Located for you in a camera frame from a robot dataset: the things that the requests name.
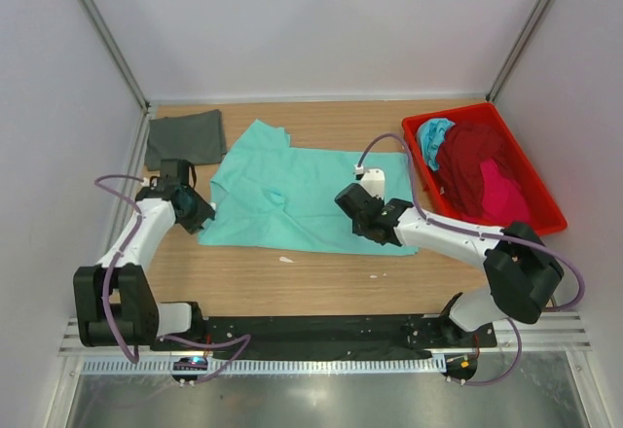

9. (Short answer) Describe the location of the pink t shirt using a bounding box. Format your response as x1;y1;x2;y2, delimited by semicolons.
480;159;531;225

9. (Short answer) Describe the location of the folded grey t shirt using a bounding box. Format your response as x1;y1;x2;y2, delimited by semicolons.
144;109;227;171

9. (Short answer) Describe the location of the slotted cable duct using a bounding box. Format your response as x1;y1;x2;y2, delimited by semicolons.
81;354;446;376

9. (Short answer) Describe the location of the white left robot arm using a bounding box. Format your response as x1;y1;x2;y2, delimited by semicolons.
73;159;215;360

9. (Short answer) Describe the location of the red plastic bin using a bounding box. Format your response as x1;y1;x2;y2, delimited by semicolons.
402;103;568;235

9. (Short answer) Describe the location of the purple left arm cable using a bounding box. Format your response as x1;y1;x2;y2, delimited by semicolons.
94;173;252;383

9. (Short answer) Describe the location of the light blue t shirt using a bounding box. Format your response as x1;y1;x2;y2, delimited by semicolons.
416;118;455;171

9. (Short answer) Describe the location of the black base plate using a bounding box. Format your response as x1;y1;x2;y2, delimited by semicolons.
182;314;497;362

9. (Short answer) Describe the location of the turquoise t shirt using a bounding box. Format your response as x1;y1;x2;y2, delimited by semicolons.
198;121;417;256

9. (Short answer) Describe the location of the dark red t shirt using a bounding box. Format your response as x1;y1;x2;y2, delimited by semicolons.
436;122;515;218

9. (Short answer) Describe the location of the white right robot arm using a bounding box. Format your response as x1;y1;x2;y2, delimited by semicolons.
335;169;564;346

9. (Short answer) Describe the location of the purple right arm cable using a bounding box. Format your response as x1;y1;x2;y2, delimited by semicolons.
358;133;586;389

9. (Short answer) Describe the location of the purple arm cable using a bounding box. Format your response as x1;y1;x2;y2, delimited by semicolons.
94;173;252;383
358;133;586;389

